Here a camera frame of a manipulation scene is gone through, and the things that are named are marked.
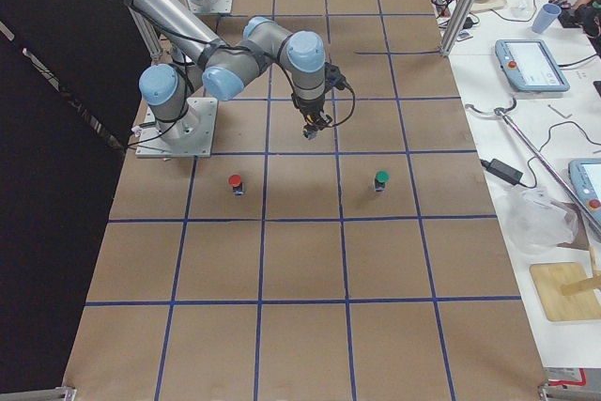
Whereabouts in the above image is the blue teach pendant far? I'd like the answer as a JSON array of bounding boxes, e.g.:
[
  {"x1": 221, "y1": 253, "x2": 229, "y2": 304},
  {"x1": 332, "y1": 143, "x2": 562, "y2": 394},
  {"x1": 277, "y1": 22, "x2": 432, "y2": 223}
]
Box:
[{"x1": 494, "y1": 39, "x2": 570, "y2": 93}]

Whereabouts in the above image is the metal cane rod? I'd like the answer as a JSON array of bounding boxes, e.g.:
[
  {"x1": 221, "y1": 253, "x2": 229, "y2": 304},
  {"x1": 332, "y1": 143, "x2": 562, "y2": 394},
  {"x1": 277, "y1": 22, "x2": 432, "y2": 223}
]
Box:
[{"x1": 465, "y1": 97, "x2": 600, "y2": 238}]

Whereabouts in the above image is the red push button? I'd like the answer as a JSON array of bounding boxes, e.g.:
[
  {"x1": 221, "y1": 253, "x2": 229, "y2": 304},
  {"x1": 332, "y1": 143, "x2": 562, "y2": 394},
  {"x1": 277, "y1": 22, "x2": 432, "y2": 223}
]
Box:
[{"x1": 228, "y1": 174, "x2": 245, "y2": 196}]

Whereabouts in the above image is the black power adapter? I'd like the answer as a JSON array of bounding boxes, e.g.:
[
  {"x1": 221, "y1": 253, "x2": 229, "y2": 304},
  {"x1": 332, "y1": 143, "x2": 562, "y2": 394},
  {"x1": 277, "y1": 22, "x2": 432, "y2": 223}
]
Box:
[{"x1": 485, "y1": 159, "x2": 523, "y2": 185}]

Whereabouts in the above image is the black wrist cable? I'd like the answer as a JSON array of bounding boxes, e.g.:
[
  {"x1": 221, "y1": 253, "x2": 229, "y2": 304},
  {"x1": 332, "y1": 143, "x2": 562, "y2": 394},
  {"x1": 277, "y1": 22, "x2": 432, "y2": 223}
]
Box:
[{"x1": 322, "y1": 81, "x2": 357, "y2": 129}]

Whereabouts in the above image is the blue teach pendant near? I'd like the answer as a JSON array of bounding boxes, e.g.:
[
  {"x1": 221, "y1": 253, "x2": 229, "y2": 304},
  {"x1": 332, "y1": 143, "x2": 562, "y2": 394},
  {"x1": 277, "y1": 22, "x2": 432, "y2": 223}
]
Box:
[{"x1": 568, "y1": 158, "x2": 600, "y2": 227}]

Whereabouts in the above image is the wooden board stand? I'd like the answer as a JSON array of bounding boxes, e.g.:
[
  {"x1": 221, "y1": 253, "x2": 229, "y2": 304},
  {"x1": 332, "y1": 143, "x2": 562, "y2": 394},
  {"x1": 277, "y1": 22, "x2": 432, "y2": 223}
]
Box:
[{"x1": 530, "y1": 247, "x2": 600, "y2": 322}]

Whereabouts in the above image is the blue teach pendant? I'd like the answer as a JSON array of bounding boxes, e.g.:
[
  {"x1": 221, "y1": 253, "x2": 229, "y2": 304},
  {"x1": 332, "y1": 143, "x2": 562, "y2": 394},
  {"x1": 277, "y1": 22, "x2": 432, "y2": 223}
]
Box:
[
  {"x1": 494, "y1": 39, "x2": 570, "y2": 93},
  {"x1": 568, "y1": 158, "x2": 600, "y2": 227}
]

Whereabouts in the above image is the light blue plastic cup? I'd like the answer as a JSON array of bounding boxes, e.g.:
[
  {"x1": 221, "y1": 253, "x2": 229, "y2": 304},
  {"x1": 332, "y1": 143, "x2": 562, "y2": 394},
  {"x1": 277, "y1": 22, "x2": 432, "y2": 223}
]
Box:
[{"x1": 532, "y1": 3, "x2": 562, "y2": 34}]

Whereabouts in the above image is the clear plastic bag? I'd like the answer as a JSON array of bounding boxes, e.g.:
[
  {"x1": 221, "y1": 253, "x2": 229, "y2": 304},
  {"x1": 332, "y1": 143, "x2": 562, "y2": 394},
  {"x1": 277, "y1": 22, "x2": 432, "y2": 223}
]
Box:
[{"x1": 497, "y1": 187, "x2": 579, "y2": 254}]

